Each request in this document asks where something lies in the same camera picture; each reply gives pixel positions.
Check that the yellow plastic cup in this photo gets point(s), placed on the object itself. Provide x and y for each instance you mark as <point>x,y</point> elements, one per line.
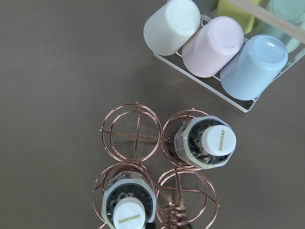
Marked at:
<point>246,20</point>

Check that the tea bottle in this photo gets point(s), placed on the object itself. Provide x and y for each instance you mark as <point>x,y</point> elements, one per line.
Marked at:
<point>129,201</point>
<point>202,142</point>

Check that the blue plastic cup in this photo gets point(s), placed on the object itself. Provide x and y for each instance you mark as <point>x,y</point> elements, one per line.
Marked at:
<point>255,66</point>

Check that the copper wire bottle basket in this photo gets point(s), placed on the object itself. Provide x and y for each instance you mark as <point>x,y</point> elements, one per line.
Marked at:
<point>134,139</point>

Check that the white plastic cup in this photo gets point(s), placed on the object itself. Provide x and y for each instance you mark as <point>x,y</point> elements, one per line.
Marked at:
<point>171,26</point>

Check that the pink plastic cup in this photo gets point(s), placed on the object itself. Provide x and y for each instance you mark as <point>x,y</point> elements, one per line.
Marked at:
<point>212,46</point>

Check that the white cup rack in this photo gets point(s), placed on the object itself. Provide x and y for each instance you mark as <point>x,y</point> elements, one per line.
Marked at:
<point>213,83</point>

